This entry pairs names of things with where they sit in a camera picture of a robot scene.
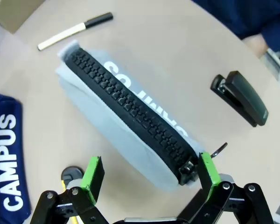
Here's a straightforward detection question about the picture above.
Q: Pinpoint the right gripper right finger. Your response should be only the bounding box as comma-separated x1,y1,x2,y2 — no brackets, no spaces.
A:
177,152,275,224

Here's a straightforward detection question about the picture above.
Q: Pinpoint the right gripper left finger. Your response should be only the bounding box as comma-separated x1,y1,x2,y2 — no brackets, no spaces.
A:
30,155,108,224

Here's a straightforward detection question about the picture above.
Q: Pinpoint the grey pencil case black zipper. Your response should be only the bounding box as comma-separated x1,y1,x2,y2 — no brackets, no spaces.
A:
55,39,228,193

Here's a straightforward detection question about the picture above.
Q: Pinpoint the black stapler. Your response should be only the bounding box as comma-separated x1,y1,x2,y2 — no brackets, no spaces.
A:
210,70,269,128

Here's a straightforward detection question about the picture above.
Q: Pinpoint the open brown cardboard box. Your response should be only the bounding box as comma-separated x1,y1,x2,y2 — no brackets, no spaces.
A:
0,0,45,35

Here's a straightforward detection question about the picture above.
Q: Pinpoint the person's left hand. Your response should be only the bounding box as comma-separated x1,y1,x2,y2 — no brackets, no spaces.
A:
241,34,269,59

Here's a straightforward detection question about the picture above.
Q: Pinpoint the black and yellow tool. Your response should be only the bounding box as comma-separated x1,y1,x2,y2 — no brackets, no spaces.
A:
61,166,84,189

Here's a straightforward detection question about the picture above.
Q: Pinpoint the navy CAMPUS pencil case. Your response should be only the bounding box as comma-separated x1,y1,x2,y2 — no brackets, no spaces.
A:
0,90,32,224

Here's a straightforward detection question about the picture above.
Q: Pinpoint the white marker black cap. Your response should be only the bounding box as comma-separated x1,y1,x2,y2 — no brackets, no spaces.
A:
37,12,114,51

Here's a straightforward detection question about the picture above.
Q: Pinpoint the person in navy coat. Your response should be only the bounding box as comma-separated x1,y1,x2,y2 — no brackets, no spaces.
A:
191,0,280,53

